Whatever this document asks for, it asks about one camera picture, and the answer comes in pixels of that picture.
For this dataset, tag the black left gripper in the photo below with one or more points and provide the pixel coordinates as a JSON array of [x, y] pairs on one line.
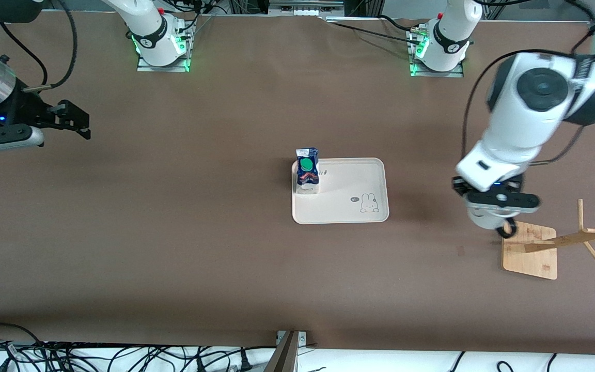
[[458, 185]]

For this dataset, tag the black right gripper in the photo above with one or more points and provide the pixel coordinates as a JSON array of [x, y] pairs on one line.
[[22, 110]]

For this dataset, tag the blue snack pouch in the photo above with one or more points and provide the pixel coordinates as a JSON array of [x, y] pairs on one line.
[[308, 170]]

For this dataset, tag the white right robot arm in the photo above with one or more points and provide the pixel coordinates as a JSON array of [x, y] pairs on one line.
[[147, 31]]

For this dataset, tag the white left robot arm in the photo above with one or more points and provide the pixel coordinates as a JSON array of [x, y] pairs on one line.
[[525, 113]]

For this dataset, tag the wooden cup rack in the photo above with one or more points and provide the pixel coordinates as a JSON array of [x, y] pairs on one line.
[[530, 253]]

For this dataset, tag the cream rabbit print tray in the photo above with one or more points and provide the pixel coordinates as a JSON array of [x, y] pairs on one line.
[[339, 206]]

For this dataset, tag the grey metal box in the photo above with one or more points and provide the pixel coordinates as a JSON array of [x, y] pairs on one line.
[[305, 8]]

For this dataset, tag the aluminium profile bar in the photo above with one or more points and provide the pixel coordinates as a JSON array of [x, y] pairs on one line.
[[284, 356]]

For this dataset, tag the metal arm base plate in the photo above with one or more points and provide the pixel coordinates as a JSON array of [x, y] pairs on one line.
[[437, 73], [163, 67]]

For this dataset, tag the small metal bracket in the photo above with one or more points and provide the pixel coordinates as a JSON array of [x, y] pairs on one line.
[[302, 338]]

